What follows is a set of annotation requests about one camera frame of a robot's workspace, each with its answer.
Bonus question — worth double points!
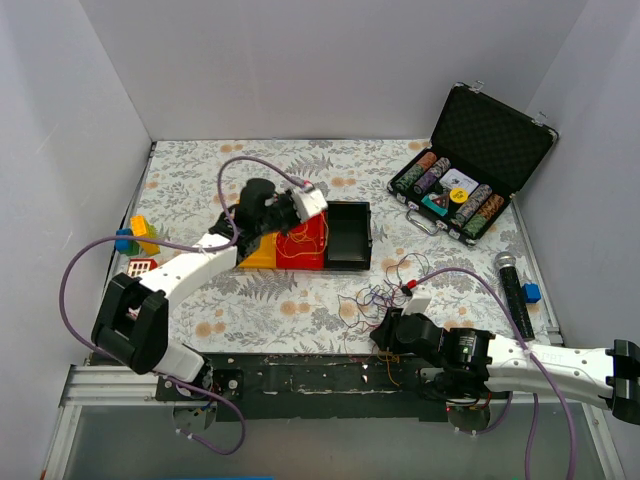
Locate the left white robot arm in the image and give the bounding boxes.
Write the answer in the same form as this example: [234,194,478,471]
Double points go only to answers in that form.
[91,178,326,400]

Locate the yellow dealer chip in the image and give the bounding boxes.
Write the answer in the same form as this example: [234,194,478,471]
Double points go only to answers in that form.
[449,188,469,204]

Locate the black poker chip case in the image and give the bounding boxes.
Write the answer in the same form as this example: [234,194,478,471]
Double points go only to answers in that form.
[387,83,558,246]

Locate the yellow toy brick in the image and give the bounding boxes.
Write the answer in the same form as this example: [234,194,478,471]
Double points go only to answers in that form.
[130,215,160,256]

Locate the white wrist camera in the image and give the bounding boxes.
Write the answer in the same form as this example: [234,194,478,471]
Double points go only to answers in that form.
[291,182,328,223]
[401,280,432,316]

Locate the coloured wire bundle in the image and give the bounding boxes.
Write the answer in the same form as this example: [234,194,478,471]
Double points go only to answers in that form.
[335,252,431,387]

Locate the yellow plastic bin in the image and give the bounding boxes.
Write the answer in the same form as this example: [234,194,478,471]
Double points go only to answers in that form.
[234,201,276,269]

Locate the red plastic bin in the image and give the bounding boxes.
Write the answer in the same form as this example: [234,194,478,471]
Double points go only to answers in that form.
[276,212,329,270]

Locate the floral table mat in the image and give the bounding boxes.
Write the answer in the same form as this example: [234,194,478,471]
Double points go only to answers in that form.
[95,138,555,355]

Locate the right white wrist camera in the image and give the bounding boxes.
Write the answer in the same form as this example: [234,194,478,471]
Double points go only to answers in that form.
[401,280,432,316]

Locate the black microphone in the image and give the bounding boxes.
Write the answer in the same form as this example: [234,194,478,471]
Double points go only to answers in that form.
[494,251,535,341]

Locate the blue toy block right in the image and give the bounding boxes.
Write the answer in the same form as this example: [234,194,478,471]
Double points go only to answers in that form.
[522,283,542,304]

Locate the green toy brick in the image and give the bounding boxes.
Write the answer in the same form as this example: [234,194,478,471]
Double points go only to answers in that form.
[125,240,141,257]

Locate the blue toy brick left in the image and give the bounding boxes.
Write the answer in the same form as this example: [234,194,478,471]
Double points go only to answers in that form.
[115,228,133,255]

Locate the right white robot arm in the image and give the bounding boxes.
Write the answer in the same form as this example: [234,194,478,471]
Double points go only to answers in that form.
[370,308,639,425]

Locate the black plastic bin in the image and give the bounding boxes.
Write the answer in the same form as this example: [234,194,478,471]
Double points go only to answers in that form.
[324,201,373,271]

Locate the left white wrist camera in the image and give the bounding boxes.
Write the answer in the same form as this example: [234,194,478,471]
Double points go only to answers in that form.
[291,182,328,223]

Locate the red white toy block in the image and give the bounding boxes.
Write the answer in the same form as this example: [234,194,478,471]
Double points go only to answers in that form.
[126,258,158,278]

